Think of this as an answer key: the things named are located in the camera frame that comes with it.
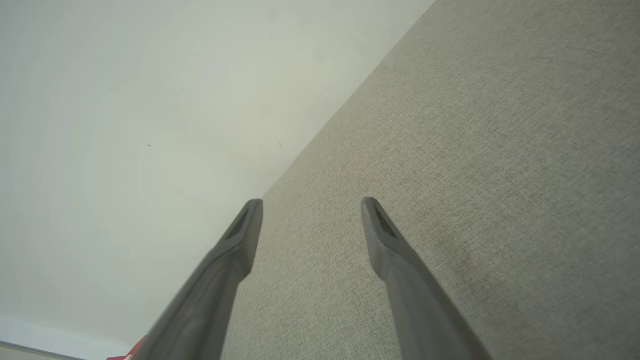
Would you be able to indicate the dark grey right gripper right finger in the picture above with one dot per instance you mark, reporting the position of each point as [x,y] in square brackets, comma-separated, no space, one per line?
[420,305]

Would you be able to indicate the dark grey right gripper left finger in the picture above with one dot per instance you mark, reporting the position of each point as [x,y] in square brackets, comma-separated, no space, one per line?
[215,290]

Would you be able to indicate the red and white striped jersey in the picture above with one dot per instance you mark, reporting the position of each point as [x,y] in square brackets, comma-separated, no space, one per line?
[127,356]

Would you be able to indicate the grey fabric sofa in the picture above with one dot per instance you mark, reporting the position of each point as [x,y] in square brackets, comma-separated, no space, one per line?
[500,150]

